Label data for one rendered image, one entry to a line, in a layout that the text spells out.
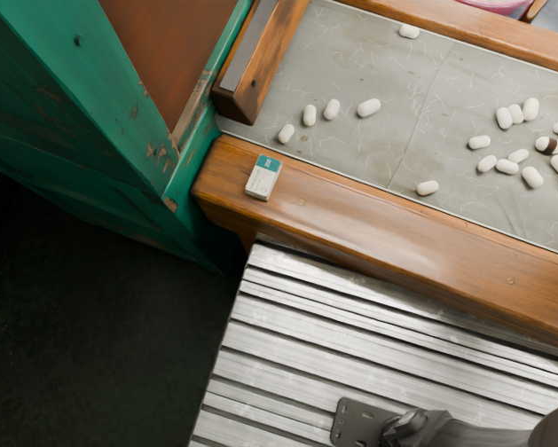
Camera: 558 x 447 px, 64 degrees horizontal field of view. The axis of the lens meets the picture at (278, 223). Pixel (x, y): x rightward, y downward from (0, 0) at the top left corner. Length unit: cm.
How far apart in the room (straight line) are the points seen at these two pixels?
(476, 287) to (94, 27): 56
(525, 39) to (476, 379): 55
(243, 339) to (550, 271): 46
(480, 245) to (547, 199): 15
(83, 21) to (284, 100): 44
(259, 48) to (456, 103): 34
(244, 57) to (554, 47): 51
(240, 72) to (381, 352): 47
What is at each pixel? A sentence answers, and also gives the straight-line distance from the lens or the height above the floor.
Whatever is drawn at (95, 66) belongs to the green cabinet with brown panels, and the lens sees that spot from 41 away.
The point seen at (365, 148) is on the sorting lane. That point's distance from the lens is 73.
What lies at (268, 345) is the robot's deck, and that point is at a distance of 73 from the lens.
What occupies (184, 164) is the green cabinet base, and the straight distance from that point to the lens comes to 64.
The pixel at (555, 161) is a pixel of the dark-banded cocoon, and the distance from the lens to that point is 81.
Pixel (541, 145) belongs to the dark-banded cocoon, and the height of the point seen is 76.
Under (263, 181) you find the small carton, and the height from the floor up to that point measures 78.
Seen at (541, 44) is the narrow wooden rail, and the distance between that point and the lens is 89.
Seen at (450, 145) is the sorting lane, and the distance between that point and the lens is 77.
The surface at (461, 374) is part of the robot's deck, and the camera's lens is 78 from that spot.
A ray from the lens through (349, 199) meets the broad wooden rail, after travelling 67.
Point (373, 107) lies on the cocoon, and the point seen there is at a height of 76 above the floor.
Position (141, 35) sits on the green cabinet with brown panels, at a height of 103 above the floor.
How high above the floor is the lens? 140
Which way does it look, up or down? 75 degrees down
